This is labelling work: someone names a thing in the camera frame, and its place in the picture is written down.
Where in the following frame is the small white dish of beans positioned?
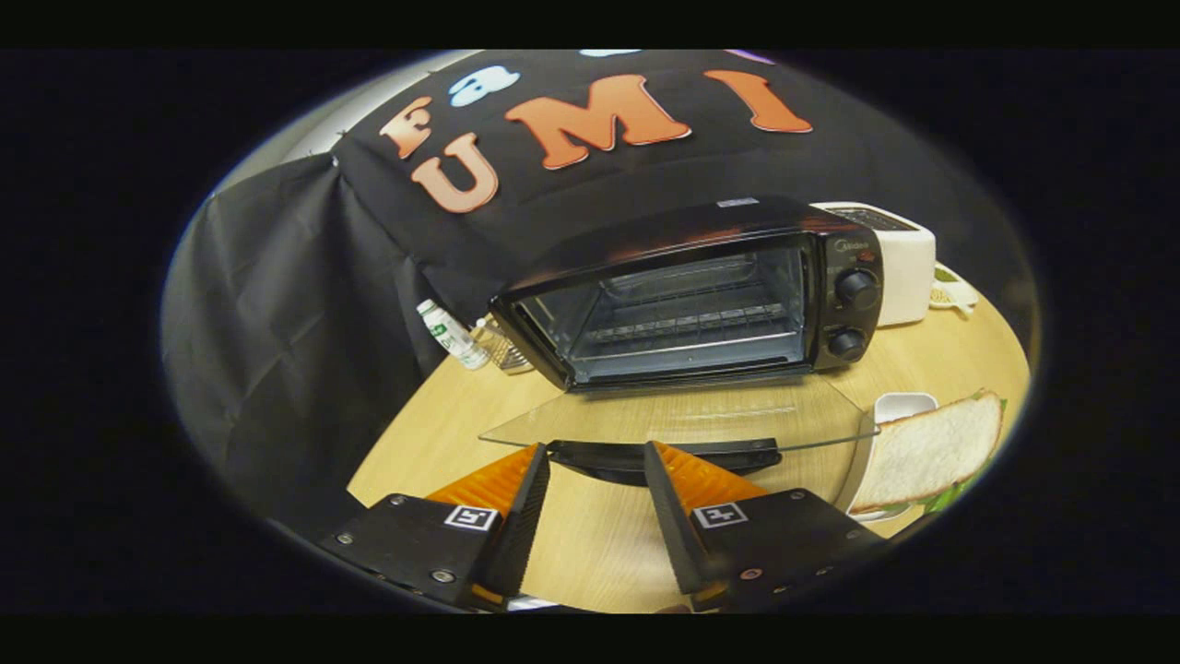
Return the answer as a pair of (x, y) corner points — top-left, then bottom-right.
(929, 263), (980, 314)

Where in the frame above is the white ribbed plastic tray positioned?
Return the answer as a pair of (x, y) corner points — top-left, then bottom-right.
(834, 392), (941, 524)

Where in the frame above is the toast and lettuce sandwich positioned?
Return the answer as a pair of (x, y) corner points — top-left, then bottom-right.
(848, 389), (1008, 517)

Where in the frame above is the white pop-up toaster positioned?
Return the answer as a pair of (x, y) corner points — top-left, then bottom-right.
(811, 201), (938, 327)

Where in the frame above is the black toaster oven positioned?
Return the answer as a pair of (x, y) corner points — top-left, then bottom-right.
(478, 196), (886, 488)

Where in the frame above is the white bottle with green label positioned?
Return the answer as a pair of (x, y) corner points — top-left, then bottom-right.
(416, 299), (491, 372)

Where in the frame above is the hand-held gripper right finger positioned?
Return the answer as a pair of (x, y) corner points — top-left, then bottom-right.
(643, 440), (891, 611)

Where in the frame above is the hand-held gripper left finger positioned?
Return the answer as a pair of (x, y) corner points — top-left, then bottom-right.
(318, 443), (552, 611)

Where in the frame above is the small clear glass container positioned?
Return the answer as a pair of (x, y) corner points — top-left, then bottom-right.
(475, 316), (534, 374)

